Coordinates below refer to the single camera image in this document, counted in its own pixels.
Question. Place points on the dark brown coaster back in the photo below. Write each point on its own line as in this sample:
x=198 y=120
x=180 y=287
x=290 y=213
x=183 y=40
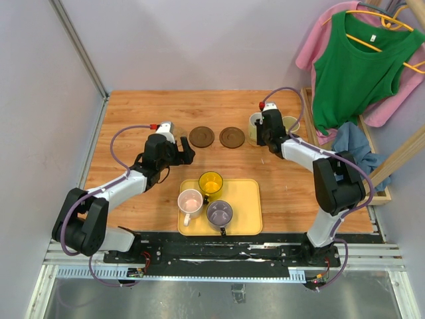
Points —
x=201 y=137

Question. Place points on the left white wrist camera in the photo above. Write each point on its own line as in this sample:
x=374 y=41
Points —
x=166 y=129

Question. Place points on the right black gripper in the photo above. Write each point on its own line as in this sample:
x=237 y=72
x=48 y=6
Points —
x=259 y=141

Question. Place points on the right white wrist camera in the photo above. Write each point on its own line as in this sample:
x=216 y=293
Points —
x=269 y=106

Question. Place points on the yellow clothes hanger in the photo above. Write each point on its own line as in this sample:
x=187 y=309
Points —
x=359 y=48

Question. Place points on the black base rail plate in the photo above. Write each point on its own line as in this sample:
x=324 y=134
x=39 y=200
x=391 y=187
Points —
x=268 y=255

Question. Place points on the white mug yellow handle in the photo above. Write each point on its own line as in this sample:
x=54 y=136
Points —
x=251 y=126

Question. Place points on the wooden rack frame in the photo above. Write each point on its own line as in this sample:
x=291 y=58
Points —
x=391 y=159

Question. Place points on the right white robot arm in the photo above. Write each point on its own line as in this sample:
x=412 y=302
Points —
x=337 y=181

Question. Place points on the purple ceramic mug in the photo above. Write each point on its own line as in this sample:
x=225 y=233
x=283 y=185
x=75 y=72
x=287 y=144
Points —
x=219 y=216

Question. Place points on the dark brown coaster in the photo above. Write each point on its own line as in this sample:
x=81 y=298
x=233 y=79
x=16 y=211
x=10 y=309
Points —
x=232 y=137
x=201 y=137

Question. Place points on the woven coaster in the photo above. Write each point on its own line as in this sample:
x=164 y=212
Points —
x=251 y=141
x=179 y=132

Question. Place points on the green tank top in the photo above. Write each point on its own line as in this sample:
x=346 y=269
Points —
x=340 y=97

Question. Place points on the cream ceramic mug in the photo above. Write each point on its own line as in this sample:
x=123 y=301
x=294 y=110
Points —
x=291 y=124

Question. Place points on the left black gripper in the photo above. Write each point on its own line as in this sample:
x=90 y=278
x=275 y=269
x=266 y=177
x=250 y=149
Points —
x=188 y=152

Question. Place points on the yellow glass mug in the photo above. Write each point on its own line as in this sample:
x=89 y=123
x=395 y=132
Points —
x=211 y=185

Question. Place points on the yellow plastic tray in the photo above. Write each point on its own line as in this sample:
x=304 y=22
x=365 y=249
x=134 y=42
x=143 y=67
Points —
x=236 y=212

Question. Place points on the pink ceramic mug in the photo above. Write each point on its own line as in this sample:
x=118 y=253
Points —
x=190 y=203

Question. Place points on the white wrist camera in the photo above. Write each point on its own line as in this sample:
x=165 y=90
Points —
x=166 y=129
x=269 y=106

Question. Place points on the aluminium corner profile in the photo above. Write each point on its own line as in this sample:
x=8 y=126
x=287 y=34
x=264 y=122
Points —
x=65 y=20

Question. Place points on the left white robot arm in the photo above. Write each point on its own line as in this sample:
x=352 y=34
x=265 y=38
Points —
x=81 y=226

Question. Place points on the blue crumpled cloth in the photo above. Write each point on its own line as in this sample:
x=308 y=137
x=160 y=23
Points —
x=352 y=139

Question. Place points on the pink t-shirt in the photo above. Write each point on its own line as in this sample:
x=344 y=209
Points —
x=358 y=67

